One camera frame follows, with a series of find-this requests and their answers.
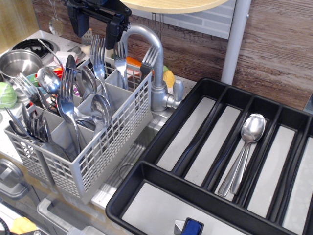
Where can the big steel spoon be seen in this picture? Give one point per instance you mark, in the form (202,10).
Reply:
(88,79)

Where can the round wooden shelf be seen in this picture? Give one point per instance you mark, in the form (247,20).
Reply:
(172,6)

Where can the steel spoon in tray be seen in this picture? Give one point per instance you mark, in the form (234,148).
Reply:
(240,169)
(252,130)

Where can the black cutlery tray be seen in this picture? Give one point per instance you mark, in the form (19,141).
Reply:
(180,173)

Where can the silver kitchen faucet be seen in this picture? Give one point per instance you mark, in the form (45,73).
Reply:
(160,98)

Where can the steel fork far left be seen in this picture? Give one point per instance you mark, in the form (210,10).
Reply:
(28,89)

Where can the blue object bottom edge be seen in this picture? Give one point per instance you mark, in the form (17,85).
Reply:
(188,227)

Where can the large steel fork front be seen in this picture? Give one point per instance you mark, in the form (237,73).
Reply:
(66,106)

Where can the grey plastic cutlery basket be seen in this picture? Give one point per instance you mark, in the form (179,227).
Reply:
(101,152)

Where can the orange toy carrot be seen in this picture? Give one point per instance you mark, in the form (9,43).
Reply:
(133,62)

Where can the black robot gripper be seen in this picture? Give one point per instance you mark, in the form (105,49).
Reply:
(112,12)

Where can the green toy cabbage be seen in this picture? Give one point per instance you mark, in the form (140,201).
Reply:
(8,96)

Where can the yellow toy corn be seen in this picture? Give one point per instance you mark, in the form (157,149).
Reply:
(169,78)

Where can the hanging steel skimmer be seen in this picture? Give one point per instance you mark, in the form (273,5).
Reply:
(55,24)

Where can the steel spoon front compartment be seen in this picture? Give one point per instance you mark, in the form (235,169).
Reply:
(100,113)

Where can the steel fork back middle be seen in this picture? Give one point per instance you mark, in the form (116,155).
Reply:
(121,63)

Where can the black stove burner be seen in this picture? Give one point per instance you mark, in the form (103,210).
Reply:
(36,47)

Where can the tall steel fork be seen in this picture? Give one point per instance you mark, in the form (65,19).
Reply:
(97,57)

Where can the steel fork back right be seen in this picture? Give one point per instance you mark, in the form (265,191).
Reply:
(148,62)

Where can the steel cooking pot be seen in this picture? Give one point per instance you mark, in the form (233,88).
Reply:
(14,62)

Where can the small forks bundle front left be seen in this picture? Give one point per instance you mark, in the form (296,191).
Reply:
(30,127)

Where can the round steel spoon left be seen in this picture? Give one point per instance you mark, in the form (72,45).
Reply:
(49,81)

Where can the hanging steel spatula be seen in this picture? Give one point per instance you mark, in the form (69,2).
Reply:
(86,38)

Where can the dark spoon in basket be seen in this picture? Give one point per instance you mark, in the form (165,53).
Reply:
(70,63)

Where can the white metal pole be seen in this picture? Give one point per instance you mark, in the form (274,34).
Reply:
(240,17)

